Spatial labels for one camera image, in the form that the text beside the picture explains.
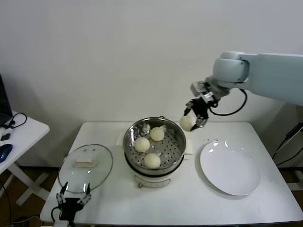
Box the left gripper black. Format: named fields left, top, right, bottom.
left=56, top=182, right=92, bottom=222

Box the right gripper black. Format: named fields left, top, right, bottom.
left=184, top=98, right=210, bottom=132

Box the white steamed baozi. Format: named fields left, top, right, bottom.
left=150, top=127, right=165, bottom=142
left=179, top=115, right=197, bottom=132
left=143, top=153, right=161, bottom=169
left=134, top=137, right=150, bottom=152

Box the round glass pot lid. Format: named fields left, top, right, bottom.
left=58, top=143, right=114, bottom=194

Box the stainless steel steamer basket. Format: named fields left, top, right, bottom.
left=117, top=116, right=195, bottom=175

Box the white round plate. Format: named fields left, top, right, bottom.
left=195, top=143, right=229, bottom=196
left=200, top=141, right=261, bottom=196

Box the white side table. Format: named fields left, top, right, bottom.
left=0, top=111, right=51, bottom=206

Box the blue computer mouse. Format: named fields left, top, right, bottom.
left=0, top=144, right=14, bottom=163

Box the black laptop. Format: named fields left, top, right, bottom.
left=0, top=74, right=14, bottom=127

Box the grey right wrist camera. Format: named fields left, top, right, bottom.
left=190, top=81, right=208, bottom=96

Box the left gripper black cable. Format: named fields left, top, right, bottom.
left=51, top=207, right=61, bottom=222

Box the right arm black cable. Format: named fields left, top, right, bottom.
left=209, top=88, right=248, bottom=116

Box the white floor cable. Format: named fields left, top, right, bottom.
left=10, top=215, right=42, bottom=225

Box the black looped cable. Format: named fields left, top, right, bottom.
left=4, top=113, right=28, bottom=130

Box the black power adapter with cord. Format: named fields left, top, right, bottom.
left=271, top=122, right=303, bottom=160

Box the thin black wall cable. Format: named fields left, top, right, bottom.
left=274, top=146, right=303, bottom=166

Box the white furniture leg frame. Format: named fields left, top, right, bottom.
left=290, top=165, right=303, bottom=192

